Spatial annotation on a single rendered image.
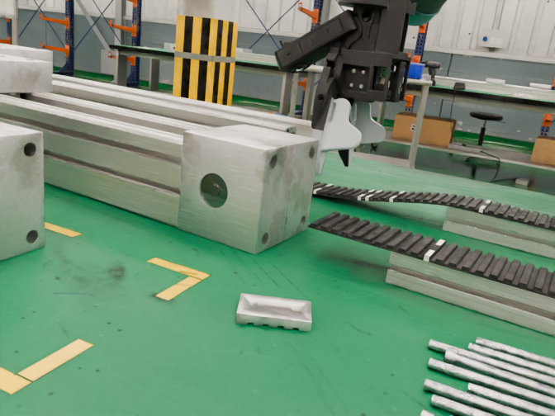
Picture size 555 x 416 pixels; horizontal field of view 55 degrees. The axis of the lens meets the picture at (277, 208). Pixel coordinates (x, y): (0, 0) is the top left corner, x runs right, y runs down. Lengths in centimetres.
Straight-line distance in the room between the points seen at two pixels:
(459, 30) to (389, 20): 761
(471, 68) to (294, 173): 771
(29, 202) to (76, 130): 16
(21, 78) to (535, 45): 767
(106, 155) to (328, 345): 32
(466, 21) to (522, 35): 77
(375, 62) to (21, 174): 38
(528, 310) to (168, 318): 26
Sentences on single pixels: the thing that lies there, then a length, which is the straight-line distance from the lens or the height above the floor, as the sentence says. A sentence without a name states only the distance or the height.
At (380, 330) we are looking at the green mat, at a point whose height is 78.
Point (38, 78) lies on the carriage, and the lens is 78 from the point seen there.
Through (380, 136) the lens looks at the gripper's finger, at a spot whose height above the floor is 86.
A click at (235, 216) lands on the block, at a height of 81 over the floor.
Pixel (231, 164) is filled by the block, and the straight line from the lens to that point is 46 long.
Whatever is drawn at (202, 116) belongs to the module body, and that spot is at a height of 86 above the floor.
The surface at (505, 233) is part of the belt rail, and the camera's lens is 62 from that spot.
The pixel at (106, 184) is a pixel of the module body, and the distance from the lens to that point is 57.
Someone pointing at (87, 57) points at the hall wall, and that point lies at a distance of 1145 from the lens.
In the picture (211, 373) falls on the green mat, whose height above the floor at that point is 78.
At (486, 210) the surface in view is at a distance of 62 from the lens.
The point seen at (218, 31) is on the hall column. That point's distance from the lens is 381.
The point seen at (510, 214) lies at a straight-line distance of 61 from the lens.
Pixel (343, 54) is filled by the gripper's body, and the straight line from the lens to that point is 63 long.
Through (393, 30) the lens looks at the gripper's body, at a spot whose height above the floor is 99.
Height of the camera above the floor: 96
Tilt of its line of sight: 17 degrees down
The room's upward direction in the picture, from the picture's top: 7 degrees clockwise
